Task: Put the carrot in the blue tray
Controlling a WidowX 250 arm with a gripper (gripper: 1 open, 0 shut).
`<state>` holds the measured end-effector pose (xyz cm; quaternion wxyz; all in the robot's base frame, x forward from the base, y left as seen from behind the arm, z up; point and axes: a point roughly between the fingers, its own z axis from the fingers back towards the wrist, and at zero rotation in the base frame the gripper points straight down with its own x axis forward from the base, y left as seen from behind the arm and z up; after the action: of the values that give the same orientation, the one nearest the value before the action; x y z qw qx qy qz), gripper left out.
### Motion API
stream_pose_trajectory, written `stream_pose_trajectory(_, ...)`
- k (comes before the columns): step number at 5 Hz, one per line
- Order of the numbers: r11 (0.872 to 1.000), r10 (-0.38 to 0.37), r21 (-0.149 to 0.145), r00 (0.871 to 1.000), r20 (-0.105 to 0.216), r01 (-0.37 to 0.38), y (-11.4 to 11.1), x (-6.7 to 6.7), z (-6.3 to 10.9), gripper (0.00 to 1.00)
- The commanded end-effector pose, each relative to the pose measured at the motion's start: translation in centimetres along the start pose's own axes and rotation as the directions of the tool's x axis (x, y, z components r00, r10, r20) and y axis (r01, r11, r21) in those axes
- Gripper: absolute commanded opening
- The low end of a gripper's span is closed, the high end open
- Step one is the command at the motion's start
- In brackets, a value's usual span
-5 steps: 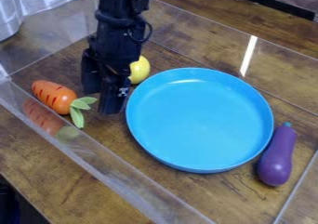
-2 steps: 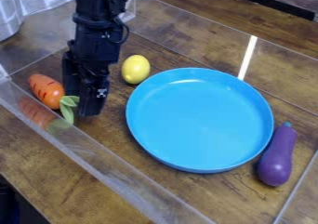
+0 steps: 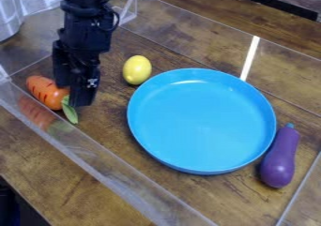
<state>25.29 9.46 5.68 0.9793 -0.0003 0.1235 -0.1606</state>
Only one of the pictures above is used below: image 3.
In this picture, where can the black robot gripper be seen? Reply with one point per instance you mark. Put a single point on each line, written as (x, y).
(84, 37)

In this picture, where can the orange toy carrot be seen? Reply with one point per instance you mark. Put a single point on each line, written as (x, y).
(52, 96)

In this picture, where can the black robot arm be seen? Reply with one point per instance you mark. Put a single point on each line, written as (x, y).
(84, 37)

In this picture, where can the blue round tray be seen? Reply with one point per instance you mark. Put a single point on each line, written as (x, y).
(200, 121)

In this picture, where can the yellow toy lemon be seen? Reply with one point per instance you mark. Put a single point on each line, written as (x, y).
(136, 69)

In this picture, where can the white grey curtain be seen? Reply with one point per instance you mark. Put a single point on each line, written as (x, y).
(16, 10)

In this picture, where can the purple toy eggplant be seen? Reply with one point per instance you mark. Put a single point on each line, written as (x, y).
(277, 166)

